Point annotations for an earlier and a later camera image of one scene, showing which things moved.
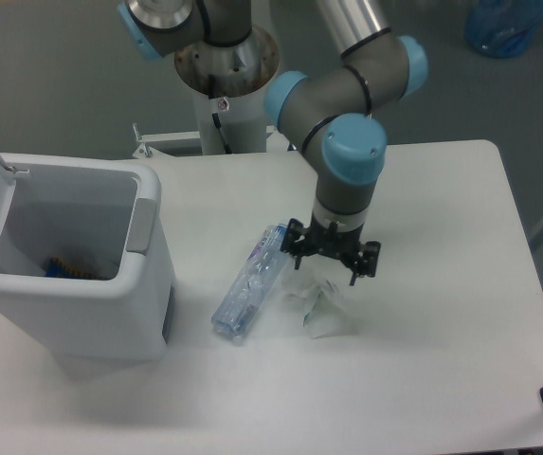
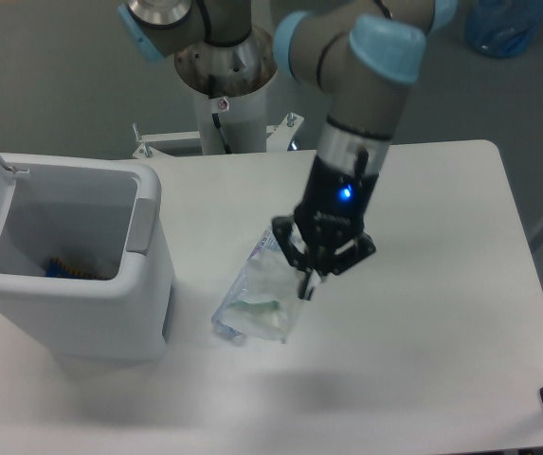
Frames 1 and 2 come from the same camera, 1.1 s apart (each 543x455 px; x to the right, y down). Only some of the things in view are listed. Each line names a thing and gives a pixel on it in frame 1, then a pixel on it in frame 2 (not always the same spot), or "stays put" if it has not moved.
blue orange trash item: x=58 y=269 stays put
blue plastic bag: x=502 y=28 stays put
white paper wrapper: x=316 y=305 -> x=272 y=301
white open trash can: x=103 y=218 stays put
